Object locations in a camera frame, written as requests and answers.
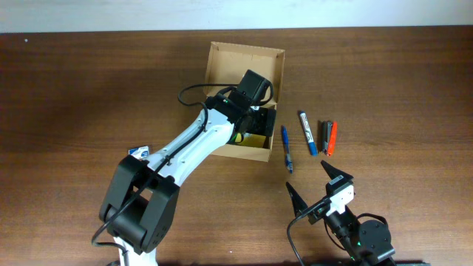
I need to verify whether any blue ballpoint pen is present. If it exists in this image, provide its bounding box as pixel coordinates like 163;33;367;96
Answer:
282;126;293;174

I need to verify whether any orange grey stapler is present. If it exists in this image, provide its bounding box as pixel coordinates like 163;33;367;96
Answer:
321;120;338;157

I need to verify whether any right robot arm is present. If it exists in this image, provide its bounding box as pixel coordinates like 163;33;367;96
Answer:
286;160;395;265

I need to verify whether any green tape roll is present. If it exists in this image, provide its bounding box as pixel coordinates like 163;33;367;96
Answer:
228;133;241;144

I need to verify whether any blue white marker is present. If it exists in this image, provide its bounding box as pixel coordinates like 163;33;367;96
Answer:
299;111;318;157

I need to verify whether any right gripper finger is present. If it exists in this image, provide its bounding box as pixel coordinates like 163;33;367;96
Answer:
321;160;352;180
285;182;308;216

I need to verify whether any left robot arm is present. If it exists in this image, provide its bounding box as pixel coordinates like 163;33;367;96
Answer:
91;69;276;265

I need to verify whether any yellow spiral notepad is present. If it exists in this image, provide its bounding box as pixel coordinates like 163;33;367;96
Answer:
234;133;267;148

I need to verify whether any small blue white box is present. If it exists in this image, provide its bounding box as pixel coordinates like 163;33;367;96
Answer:
128;146;150;160

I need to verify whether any brown cardboard box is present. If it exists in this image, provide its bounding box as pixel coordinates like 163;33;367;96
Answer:
204;41;285;162

